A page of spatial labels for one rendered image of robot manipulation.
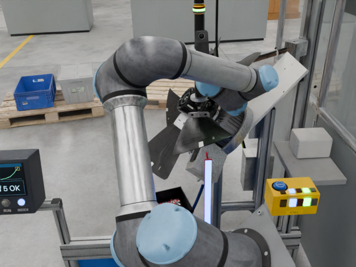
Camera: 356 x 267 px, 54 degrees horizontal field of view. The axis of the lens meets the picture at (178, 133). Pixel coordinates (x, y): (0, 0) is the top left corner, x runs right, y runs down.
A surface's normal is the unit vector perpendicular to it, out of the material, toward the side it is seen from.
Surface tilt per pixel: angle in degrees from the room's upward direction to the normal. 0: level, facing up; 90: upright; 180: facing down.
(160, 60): 80
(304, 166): 0
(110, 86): 55
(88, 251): 90
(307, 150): 90
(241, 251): 29
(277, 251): 48
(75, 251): 90
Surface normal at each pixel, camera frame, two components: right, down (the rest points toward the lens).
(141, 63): 0.03, 0.30
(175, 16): 0.11, 0.48
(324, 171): -0.03, -0.87
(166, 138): -0.46, -0.21
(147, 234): -0.67, -0.55
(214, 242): 0.62, -0.37
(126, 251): -0.77, 0.05
